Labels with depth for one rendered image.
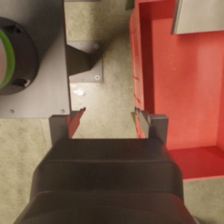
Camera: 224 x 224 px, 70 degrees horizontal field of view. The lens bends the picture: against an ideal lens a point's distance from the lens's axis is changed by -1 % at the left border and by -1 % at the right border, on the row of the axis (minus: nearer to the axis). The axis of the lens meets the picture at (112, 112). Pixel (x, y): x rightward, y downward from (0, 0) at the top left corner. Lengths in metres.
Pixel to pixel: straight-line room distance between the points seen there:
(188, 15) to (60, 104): 0.36
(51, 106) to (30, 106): 0.05
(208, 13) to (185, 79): 0.36
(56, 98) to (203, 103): 0.66
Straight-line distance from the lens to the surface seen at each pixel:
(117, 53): 1.26
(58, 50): 0.36
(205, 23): 0.50
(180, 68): 0.77
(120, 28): 1.29
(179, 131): 0.84
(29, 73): 0.36
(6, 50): 0.30
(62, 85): 0.36
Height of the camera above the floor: 1.26
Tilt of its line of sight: 74 degrees down
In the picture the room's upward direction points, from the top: 180 degrees counter-clockwise
